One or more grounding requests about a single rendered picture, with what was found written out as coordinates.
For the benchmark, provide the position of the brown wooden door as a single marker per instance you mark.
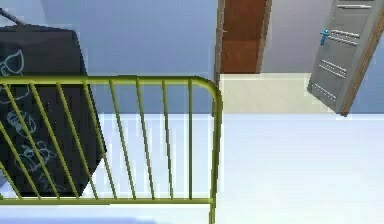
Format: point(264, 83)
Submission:
point(241, 36)

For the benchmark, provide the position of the grey room door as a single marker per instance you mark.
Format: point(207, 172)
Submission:
point(343, 56)

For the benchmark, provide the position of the olive green metal bed frame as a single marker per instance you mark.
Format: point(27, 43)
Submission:
point(217, 110)

